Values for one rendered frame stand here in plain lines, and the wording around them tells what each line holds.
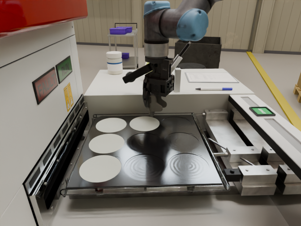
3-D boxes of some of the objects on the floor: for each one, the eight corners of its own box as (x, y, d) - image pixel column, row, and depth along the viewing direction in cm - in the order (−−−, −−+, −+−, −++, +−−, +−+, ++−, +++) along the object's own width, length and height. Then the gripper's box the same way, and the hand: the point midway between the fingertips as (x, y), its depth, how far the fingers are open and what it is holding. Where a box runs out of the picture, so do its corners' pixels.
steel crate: (217, 70, 472) (221, 36, 442) (219, 85, 383) (225, 44, 353) (178, 68, 488) (180, 35, 458) (172, 82, 399) (174, 43, 369)
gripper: (165, 61, 63) (163, 126, 73) (176, 55, 71) (174, 115, 80) (139, 58, 67) (140, 120, 76) (152, 53, 74) (152, 110, 84)
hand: (150, 113), depth 79 cm, fingers closed
